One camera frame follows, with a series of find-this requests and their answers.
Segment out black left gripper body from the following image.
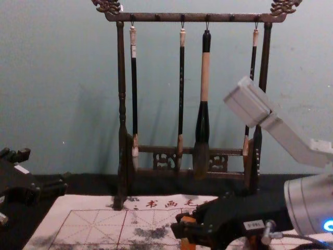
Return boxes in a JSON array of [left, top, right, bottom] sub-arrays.
[[0, 158, 42, 207]]

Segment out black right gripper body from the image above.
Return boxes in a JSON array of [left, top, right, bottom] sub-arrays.
[[194, 193, 292, 250]]

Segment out orange brown stick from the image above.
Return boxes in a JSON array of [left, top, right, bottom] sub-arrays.
[[181, 216, 196, 250]]

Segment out black table cloth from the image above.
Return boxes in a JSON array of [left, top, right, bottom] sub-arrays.
[[0, 171, 333, 250]]

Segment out white felt mat, red grid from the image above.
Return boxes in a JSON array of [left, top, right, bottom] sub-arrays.
[[22, 193, 333, 250]]

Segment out thin black brush, white cap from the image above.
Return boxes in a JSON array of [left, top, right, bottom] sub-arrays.
[[176, 28, 187, 170], [242, 28, 260, 157]]

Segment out thin black brush, labelled cap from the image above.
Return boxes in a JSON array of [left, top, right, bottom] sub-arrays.
[[129, 25, 140, 172]]

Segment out dark wooden dragon brush rack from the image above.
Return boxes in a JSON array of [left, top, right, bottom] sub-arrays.
[[91, 0, 304, 211]]

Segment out thin dark cable, silver plug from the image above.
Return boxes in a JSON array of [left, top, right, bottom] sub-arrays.
[[261, 219, 333, 250]]

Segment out plain pale wall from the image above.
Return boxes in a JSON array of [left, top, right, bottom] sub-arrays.
[[0, 0, 333, 178]]

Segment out large brush, beige handle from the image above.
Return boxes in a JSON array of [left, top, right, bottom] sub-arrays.
[[192, 29, 212, 181]]

